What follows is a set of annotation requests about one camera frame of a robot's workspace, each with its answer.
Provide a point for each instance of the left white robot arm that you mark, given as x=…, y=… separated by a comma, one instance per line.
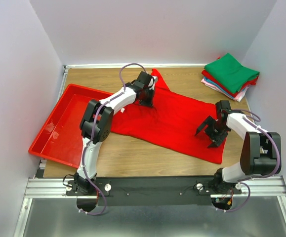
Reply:
x=96, y=126

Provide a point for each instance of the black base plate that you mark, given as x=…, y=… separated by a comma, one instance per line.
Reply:
x=149, y=191

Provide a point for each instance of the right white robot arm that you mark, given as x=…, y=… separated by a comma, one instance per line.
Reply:
x=261, y=151

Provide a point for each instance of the pink folded t shirt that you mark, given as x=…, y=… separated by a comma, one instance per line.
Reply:
x=213, y=86

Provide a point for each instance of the aluminium frame rail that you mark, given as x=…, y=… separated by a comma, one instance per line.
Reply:
x=180, y=206

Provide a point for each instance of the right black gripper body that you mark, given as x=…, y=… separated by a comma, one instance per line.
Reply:
x=218, y=131

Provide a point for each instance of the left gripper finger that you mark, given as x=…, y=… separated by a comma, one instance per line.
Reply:
x=151, y=96
x=142, y=103

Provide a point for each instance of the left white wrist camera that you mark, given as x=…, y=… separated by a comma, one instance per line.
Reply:
x=155, y=79

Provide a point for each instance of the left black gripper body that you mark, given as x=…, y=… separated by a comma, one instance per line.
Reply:
x=146, y=96

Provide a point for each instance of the blue folded t shirt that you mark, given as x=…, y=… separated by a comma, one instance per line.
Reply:
x=213, y=82

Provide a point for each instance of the red plastic tray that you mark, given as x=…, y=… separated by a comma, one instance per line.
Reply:
x=60, y=138

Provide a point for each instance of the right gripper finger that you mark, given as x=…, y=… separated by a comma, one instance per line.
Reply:
x=215, y=143
x=207, y=126

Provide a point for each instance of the red folded t shirt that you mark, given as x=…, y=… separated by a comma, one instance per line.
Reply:
x=216, y=80

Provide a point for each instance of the red t shirt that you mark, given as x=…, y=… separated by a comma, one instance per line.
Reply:
x=216, y=80
x=171, y=123

